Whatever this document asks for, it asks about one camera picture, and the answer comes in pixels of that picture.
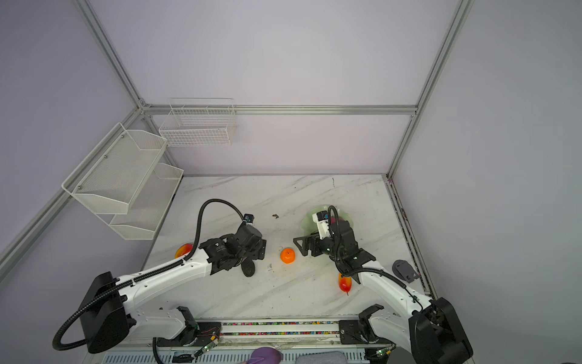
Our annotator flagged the white mesh two-tier shelf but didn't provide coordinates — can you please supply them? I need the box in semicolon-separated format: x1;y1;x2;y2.
62;124;183;241

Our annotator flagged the orange tangerine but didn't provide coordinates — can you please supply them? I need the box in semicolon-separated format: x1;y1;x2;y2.
280;248;296;265

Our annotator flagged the purple cap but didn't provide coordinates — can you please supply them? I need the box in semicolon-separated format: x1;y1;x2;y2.
246;347;284;364

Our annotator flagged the red yellow mango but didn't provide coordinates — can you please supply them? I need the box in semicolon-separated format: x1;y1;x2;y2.
174;244;192;258
338;273;353;295

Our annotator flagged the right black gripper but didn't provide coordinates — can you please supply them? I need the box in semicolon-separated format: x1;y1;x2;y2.
293;229;343;259

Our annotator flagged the grey plastic object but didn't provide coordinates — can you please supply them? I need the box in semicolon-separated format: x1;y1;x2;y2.
392;259;420;284

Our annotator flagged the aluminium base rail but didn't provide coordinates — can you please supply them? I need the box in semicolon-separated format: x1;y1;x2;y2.
83;315;410;363

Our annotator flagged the white wire wall basket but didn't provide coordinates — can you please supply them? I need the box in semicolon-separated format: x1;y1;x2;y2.
159;98;237;147

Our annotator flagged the dark avocado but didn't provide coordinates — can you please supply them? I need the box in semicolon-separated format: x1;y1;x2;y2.
240;259;256;278

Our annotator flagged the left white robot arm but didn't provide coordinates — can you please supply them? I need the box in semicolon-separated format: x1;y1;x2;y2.
80;222;266;353

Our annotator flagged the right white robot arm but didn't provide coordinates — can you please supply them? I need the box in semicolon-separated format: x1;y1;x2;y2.
293;219;474;363

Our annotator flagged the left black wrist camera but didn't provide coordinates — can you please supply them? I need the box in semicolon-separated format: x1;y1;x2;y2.
243;214;255;224

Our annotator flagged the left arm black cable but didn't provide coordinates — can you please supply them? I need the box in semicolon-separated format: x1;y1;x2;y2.
52;198;249;352

